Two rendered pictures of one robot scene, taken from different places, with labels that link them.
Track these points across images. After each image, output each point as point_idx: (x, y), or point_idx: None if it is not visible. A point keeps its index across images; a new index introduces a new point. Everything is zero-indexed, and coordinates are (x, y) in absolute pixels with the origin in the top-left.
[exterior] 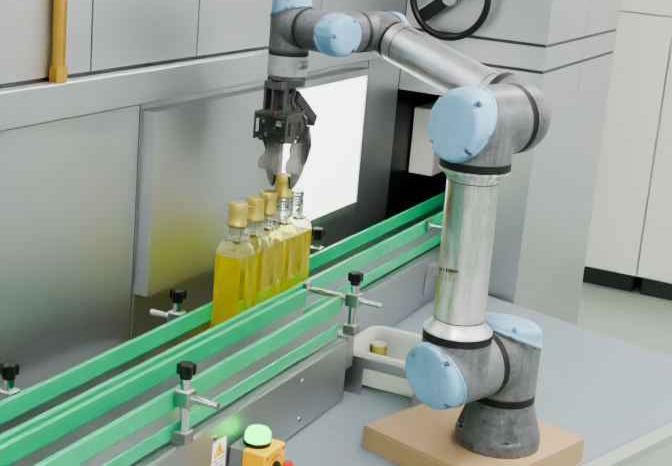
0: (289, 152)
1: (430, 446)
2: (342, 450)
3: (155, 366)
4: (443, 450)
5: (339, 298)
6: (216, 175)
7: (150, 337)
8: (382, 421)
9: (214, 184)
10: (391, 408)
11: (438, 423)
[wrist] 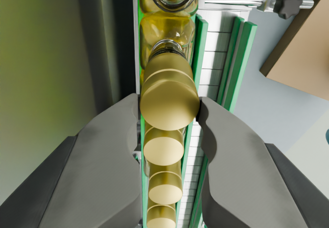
0: (202, 199)
1: (313, 83)
2: (247, 81)
3: (177, 213)
4: (321, 84)
5: (256, 30)
6: (5, 153)
7: (146, 184)
8: (278, 65)
9: (21, 143)
10: None
11: (321, 46)
